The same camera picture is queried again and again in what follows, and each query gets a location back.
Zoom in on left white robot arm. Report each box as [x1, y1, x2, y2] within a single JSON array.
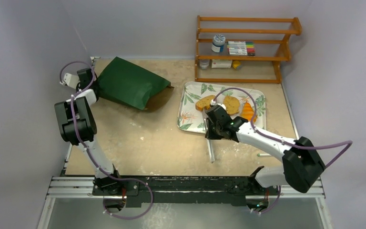
[[54, 68, 123, 195]]

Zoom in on orange wooden shelf rack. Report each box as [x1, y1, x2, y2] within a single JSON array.
[[194, 15, 303, 83]]

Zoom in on leaf pattern tray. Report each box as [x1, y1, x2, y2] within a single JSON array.
[[176, 81, 267, 135]]

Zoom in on white jar blue lid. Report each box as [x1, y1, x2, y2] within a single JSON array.
[[211, 34, 226, 53]]

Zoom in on small clear jar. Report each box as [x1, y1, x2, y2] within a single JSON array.
[[199, 59, 210, 70]]

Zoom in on green paper bag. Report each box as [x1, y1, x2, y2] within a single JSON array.
[[96, 57, 174, 112]]

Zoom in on metal tongs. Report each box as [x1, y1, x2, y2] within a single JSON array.
[[202, 108, 215, 163]]

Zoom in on green white marker pen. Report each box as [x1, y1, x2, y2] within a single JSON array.
[[257, 153, 272, 157]]

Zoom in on brown fake bread roll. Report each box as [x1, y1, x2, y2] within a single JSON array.
[[223, 95, 241, 115]]

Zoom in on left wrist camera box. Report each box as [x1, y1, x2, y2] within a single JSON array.
[[60, 73, 80, 89]]

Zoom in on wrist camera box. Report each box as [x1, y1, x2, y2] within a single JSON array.
[[60, 73, 80, 89], [210, 100, 226, 110]]

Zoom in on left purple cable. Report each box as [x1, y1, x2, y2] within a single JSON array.
[[59, 61, 154, 221]]

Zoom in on orange fake croissant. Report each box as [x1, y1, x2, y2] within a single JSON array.
[[240, 102, 257, 123]]

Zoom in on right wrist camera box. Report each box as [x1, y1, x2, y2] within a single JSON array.
[[210, 100, 226, 110]]

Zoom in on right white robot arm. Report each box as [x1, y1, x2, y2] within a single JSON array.
[[204, 105, 326, 194]]

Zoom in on small white box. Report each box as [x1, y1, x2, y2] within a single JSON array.
[[211, 59, 233, 68]]

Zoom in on yellow small object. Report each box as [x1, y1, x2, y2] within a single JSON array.
[[232, 60, 242, 70]]

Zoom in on brown fake bread slice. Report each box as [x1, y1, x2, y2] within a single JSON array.
[[195, 95, 215, 111]]

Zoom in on coloured marker pen set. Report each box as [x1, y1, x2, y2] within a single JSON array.
[[227, 41, 255, 56]]

